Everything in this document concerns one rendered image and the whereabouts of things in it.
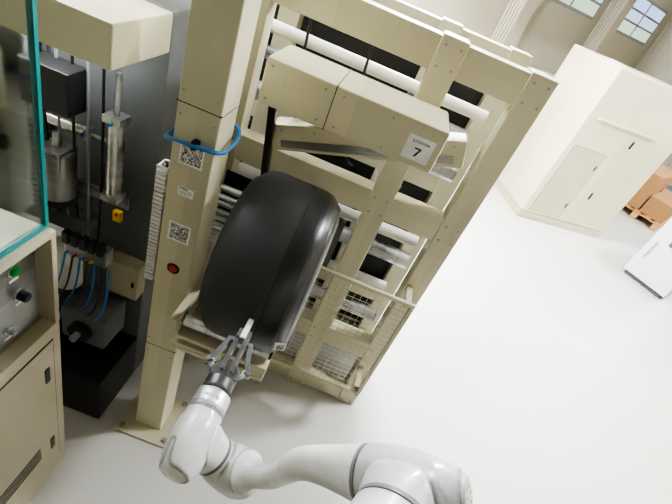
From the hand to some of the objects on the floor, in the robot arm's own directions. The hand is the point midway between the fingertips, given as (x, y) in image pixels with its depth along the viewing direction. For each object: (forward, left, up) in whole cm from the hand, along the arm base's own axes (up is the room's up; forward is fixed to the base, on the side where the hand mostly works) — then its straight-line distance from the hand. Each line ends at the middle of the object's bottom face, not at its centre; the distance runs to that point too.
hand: (246, 330), depth 126 cm
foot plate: (+54, -2, -115) cm, 128 cm away
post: (+54, -2, -115) cm, 128 cm away
